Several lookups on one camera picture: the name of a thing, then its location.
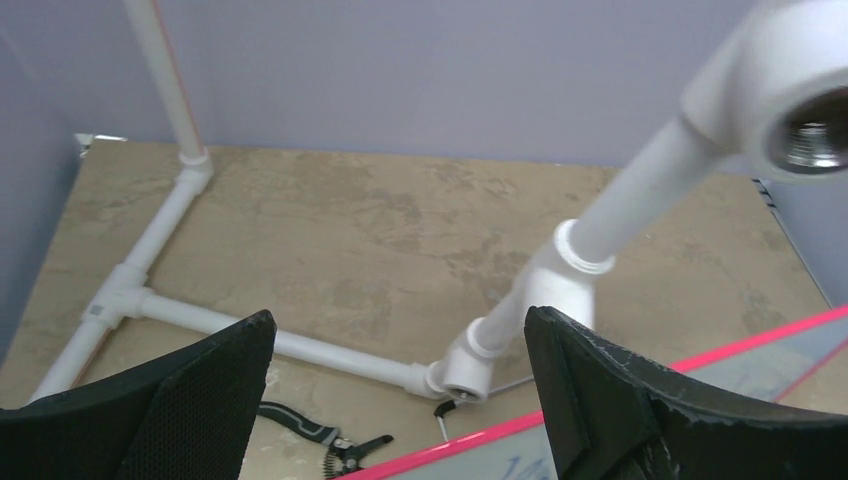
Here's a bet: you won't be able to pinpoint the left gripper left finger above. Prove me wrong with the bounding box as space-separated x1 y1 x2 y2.
1 310 277 479

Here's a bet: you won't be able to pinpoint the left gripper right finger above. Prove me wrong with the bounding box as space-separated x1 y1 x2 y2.
524 306 847 480

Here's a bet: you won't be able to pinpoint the red framed whiteboard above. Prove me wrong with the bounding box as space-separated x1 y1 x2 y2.
361 307 847 479

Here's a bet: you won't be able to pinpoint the black pliers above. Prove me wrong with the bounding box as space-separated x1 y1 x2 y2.
257 401 395 479

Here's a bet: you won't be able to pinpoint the white pvc pipe frame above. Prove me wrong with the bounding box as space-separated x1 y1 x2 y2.
26 0 848 405

